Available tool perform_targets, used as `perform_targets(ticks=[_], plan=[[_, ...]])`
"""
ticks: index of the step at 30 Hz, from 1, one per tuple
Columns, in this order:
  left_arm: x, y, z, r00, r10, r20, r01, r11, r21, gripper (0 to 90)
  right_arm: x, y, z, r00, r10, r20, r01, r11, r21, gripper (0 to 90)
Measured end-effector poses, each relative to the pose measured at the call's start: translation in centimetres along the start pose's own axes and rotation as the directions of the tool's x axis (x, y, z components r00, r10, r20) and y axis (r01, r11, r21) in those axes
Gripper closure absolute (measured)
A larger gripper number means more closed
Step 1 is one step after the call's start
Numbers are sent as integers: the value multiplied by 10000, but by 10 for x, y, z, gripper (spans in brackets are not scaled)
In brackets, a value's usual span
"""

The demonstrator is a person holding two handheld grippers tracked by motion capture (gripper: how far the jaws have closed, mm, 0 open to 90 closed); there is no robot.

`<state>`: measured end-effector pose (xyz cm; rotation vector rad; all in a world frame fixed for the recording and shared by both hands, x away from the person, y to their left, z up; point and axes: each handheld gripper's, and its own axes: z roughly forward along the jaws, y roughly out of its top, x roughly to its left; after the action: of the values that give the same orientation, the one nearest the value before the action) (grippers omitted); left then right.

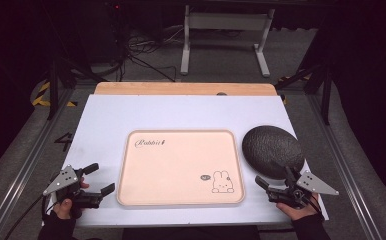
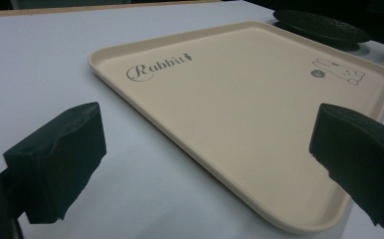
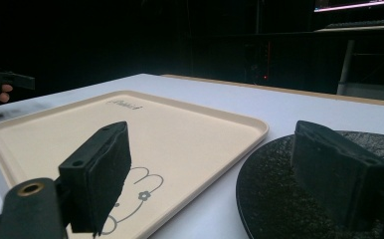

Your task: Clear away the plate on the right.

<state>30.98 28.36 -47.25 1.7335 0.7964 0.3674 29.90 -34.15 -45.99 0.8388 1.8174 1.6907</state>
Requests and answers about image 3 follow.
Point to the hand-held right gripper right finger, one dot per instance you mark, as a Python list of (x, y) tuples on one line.
[(336, 172)]

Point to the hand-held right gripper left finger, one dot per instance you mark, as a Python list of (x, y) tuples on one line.
[(94, 176)]

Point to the black speckled plate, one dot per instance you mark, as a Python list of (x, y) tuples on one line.
[(273, 195)]

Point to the beige plastic tray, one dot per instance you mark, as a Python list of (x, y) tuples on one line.
[(180, 139)]

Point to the metal stand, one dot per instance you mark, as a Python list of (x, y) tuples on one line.
[(345, 66)]

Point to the dark desk with keyboard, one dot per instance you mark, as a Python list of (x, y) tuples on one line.
[(359, 28)]

